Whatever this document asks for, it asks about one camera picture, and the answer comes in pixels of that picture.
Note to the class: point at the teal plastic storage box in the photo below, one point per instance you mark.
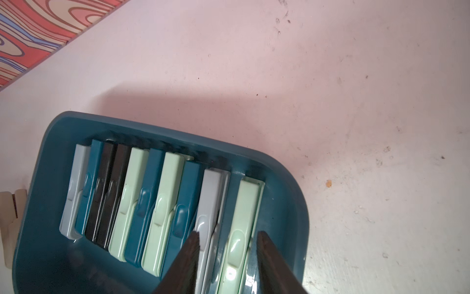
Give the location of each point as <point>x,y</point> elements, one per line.
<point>46,262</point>

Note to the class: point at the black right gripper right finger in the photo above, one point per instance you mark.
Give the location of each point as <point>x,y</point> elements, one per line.
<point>274,274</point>

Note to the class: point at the grey pruning pliers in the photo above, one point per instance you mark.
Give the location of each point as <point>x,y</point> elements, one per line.
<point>74,192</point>

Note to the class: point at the teal pruning pliers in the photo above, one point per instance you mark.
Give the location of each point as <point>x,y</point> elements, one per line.
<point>92,172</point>

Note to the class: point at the black pruning pliers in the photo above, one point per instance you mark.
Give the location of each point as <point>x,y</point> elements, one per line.
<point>103,178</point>
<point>113,196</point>

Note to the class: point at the beige pruning pliers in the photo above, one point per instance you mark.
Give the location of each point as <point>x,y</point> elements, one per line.
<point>12,210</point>

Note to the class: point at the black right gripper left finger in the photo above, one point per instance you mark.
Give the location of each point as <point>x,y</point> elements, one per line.
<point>182,275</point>

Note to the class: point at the teal pliers group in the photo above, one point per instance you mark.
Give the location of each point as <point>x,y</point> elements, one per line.
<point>185,212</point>

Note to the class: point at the grey pliers group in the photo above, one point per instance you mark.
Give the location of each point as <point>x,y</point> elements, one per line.
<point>208,223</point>

